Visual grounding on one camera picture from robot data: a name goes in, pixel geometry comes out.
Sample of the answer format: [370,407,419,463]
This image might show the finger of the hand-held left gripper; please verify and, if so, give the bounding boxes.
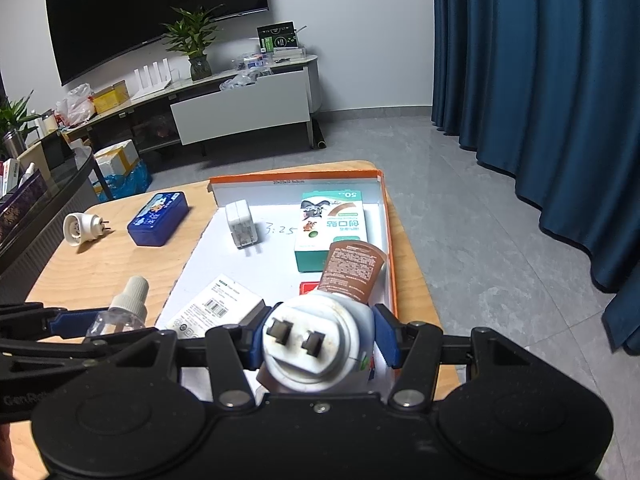
[0,328,162,362]
[0,302,109,341]

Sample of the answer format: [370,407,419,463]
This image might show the white round plug adapter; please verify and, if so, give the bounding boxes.
[63,211,112,248]

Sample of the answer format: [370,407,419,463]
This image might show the white router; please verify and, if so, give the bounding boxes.
[132,60,174,99]

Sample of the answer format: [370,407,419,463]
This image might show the white plastic bag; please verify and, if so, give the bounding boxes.
[55,83,96,126]

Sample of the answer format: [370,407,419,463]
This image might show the dark round table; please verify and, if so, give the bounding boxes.
[0,147,102,306]

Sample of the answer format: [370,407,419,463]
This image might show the black television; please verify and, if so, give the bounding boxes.
[44,0,270,87]

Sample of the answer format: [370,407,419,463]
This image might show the yellow cardboard box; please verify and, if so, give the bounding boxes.
[92,81,130,115]

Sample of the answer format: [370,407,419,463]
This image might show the clear plastic bag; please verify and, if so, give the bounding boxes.
[220,72,274,93]

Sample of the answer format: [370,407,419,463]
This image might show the teal bandage box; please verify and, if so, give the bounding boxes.
[293,191,367,274]

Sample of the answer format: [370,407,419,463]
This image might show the orange cardboard box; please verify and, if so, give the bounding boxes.
[155,169,400,401]

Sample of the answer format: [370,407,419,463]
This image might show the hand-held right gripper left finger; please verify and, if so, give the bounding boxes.
[117,322,267,409]

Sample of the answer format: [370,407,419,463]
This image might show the clear liquid bottle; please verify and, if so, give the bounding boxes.
[85,276,150,339]

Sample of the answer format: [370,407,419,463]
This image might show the green leafy plant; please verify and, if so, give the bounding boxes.
[0,91,41,146]

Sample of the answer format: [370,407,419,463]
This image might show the blue plastic bag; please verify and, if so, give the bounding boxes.
[92,160,154,204]

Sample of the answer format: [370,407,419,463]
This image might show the steel tumbler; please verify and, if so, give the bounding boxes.
[2,130,26,159]

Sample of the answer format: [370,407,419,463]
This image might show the white plug-in heater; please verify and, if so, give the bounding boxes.
[255,292,376,395]

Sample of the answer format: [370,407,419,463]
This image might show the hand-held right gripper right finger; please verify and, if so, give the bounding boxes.
[372,305,533,409]

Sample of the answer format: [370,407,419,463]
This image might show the blue curtain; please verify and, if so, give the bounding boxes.
[431,0,640,357]

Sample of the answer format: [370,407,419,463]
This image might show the blue tin box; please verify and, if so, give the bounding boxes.
[126,191,190,248]

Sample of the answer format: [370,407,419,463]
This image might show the black green display box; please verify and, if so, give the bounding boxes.
[257,21,299,51]

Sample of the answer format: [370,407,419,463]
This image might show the purple decorated tin box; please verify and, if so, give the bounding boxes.
[0,175,49,246]

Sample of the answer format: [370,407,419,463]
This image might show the potted plant in glass vase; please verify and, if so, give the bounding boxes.
[160,5,224,82]

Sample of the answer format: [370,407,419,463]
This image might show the white charger plug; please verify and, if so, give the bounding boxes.
[225,200,259,254]

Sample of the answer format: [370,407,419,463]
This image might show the stack of medicine boxes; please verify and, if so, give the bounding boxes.
[0,157,26,196]

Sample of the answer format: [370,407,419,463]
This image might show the beige box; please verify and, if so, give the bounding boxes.
[17,142,54,181]

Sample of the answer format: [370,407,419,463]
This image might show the white television cabinet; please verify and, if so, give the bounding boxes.
[60,53,329,159]

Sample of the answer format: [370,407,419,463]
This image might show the brown tube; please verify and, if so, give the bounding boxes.
[316,241,389,307]

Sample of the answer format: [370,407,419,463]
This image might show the white labelled box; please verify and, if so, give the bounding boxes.
[165,275,269,342]

